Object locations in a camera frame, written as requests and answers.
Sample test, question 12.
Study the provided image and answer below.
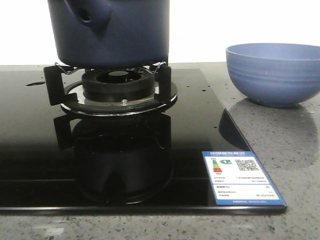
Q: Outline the black pot support grate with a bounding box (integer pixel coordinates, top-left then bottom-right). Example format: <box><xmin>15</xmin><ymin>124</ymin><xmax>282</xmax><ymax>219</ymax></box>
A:
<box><xmin>43</xmin><ymin>62</ymin><xmax>178</xmax><ymax>118</ymax></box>

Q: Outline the blue energy label sticker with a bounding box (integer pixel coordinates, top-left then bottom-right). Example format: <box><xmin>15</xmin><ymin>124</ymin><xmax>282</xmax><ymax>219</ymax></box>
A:
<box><xmin>202</xmin><ymin>151</ymin><xmax>286</xmax><ymax>206</ymax></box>

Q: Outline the black gas burner head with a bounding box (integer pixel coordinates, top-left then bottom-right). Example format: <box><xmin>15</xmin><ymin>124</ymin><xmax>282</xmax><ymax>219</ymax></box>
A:
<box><xmin>81</xmin><ymin>67</ymin><xmax>155</xmax><ymax>102</ymax></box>

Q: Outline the black glass gas stove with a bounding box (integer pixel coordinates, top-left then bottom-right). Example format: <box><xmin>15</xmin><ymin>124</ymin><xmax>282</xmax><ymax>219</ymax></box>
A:
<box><xmin>0</xmin><ymin>69</ymin><xmax>287</xmax><ymax>215</ymax></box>

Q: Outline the dark blue cooking pot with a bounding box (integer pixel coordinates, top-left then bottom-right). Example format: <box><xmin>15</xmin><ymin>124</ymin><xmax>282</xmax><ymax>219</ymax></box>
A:
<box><xmin>47</xmin><ymin>0</ymin><xmax>170</xmax><ymax>69</ymax></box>

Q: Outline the light blue ribbed bowl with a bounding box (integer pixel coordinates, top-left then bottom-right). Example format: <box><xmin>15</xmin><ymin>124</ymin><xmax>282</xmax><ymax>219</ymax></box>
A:
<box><xmin>225</xmin><ymin>43</ymin><xmax>320</xmax><ymax>108</ymax></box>

